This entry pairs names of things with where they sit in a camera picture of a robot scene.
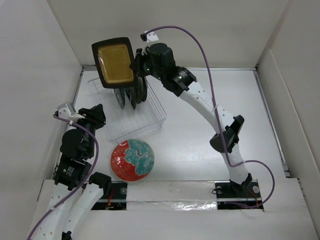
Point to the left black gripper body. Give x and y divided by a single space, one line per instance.
89 124

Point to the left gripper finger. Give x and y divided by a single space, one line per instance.
100 120
96 110

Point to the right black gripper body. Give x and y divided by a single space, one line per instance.
146 67

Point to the round brown-rimmed beige plate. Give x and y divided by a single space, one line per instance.
144 89

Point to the square black yellow plate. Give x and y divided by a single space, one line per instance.
113 58

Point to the square black floral plate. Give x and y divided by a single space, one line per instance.
131 94

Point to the round red teal floral plate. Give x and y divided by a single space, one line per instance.
132 160

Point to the round beige tree-pattern plate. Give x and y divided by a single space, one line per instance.
139 94

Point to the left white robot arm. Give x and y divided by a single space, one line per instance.
76 186

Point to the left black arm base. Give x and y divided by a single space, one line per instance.
116 200

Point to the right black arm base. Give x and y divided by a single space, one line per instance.
225 195

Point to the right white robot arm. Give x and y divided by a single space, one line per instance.
157 60

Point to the white wire dish rack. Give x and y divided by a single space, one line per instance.
127 123

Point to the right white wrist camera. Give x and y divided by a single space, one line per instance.
149 38

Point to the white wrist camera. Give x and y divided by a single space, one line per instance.
66 110
149 38

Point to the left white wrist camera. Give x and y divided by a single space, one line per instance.
66 110

